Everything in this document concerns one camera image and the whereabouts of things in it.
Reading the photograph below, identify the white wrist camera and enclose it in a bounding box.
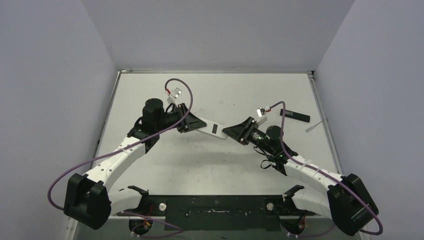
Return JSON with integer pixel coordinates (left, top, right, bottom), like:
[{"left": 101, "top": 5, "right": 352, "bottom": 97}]
[
  {"left": 166, "top": 87, "right": 182, "bottom": 105},
  {"left": 256, "top": 106, "right": 271, "bottom": 127}
]

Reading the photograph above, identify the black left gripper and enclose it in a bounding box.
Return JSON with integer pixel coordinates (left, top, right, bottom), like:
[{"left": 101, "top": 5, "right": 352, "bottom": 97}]
[{"left": 155, "top": 103, "right": 207, "bottom": 133}]

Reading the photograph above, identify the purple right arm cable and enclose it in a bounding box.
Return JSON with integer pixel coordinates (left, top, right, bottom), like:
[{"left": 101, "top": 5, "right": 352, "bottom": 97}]
[{"left": 269, "top": 101, "right": 384, "bottom": 236}]

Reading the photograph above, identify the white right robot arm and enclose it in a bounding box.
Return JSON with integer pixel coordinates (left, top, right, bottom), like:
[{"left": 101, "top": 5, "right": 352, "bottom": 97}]
[{"left": 222, "top": 117, "right": 379, "bottom": 236}]

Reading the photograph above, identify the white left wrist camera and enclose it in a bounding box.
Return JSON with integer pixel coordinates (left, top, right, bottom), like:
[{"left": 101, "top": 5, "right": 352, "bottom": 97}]
[{"left": 166, "top": 87, "right": 182, "bottom": 105}]

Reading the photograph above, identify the white red remote control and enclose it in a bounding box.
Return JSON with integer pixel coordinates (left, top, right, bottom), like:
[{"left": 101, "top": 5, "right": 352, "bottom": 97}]
[{"left": 196, "top": 117, "right": 228, "bottom": 140}]

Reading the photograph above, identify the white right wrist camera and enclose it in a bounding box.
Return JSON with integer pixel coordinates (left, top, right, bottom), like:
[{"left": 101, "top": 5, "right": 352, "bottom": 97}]
[{"left": 256, "top": 106, "right": 271, "bottom": 127}]

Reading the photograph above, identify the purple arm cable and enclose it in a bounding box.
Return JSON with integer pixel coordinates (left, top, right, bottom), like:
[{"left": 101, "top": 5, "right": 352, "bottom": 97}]
[
  {"left": 269, "top": 101, "right": 384, "bottom": 236},
  {"left": 47, "top": 78, "right": 195, "bottom": 212}
]

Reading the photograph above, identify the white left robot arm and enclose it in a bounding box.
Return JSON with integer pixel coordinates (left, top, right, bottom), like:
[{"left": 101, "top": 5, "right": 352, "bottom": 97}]
[{"left": 63, "top": 98, "right": 207, "bottom": 230}]

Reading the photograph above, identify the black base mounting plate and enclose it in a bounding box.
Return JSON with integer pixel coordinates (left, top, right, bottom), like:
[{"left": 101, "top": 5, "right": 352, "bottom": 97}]
[{"left": 132, "top": 195, "right": 313, "bottom": 231}]

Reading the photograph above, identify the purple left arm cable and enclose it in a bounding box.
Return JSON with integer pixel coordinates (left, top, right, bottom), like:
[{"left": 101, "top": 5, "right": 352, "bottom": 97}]
[{"left": 47, "top": 78, "right": 195, "bottom": 212}]

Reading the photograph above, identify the black flat bar tool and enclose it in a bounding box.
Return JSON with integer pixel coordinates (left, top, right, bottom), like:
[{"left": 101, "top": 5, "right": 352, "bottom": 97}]
[{"left": 279, "top": 109, "right": 311, "bottom": 123}]

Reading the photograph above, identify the aluminium rail frame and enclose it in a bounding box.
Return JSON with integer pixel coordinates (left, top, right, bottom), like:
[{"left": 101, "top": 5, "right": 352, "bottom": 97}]
[{"left": 308, "top": 205, "right": 363, "bottom": 219}]

